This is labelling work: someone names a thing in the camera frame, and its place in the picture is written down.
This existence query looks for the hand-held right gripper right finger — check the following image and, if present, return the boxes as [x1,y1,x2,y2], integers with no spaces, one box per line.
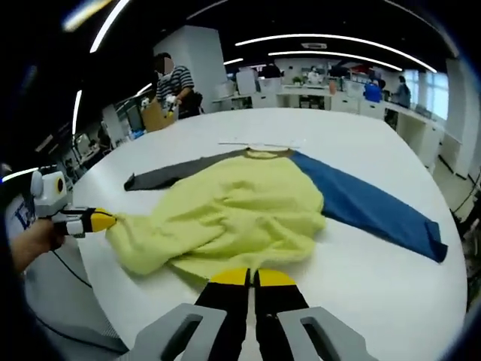
[253,267,371,361]

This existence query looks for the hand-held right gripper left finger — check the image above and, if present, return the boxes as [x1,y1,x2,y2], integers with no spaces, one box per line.
[129,267,252,361]

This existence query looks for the yellow grey blue garment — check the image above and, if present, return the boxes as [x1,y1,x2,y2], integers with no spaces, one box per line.
[105,148,449,287]

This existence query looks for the person's left hand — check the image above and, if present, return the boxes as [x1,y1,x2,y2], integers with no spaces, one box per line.
[33,220,65,256]

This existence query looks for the person's white shirt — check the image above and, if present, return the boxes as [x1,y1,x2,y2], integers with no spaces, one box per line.
[5,195,131,356]

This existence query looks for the brown cardboard box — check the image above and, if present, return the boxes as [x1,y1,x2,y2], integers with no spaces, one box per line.
[142,99,177,132]

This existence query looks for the white counter cabinets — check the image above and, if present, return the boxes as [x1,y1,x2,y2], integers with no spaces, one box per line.
[213,80,444,166]

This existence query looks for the short white ceiling light strip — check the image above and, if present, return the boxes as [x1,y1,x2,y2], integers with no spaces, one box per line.
[268,50,404,72]

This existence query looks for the long white ceiling light strip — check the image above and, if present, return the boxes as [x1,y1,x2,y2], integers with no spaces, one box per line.
[234,32,440,74]

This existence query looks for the black cable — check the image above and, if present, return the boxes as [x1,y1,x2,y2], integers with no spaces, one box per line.
[51,249,94,290]

